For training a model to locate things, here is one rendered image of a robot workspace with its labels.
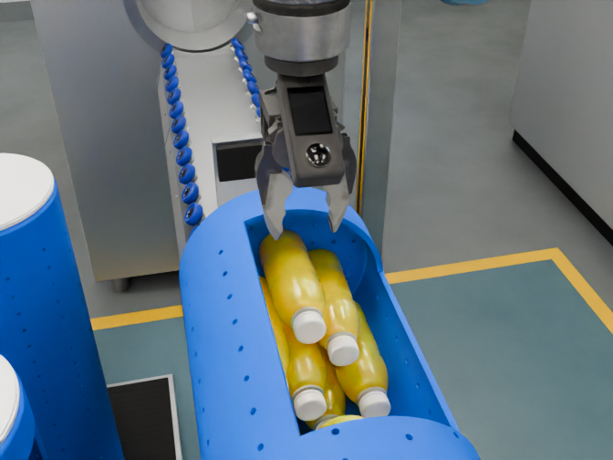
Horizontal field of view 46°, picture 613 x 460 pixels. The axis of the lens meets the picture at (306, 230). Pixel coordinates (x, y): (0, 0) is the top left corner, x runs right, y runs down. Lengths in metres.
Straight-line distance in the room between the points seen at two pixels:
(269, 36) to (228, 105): 1.21
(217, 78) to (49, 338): 0.88
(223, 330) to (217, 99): 1.16
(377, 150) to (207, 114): 0.46
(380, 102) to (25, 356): 0.89
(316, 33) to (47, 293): 0.93
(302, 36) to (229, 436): 0.38
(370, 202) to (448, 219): 1.40
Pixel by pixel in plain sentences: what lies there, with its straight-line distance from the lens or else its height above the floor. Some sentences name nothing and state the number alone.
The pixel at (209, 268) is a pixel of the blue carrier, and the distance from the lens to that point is 0.90.
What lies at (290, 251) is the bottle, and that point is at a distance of 0.95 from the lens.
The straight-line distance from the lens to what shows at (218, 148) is 1.38.
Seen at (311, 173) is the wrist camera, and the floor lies 1.42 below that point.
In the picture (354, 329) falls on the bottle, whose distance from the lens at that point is 0.93.
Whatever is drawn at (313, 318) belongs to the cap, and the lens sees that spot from 0.87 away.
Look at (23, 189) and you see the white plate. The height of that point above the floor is 1.04.
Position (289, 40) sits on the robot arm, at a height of 1.52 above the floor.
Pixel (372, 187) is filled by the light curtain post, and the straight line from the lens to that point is 1.69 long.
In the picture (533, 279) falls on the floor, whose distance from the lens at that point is 2.84.
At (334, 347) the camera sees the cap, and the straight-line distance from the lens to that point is 0.91.
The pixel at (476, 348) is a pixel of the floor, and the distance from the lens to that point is 2.52.
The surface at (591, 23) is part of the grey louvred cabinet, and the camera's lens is 3.06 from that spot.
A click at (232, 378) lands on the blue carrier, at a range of 0.76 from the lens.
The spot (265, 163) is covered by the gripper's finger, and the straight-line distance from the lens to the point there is 0.72.
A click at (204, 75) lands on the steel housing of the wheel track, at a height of 0.93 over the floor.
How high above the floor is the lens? 1.76
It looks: 36 degrees down
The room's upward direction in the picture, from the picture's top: straight up
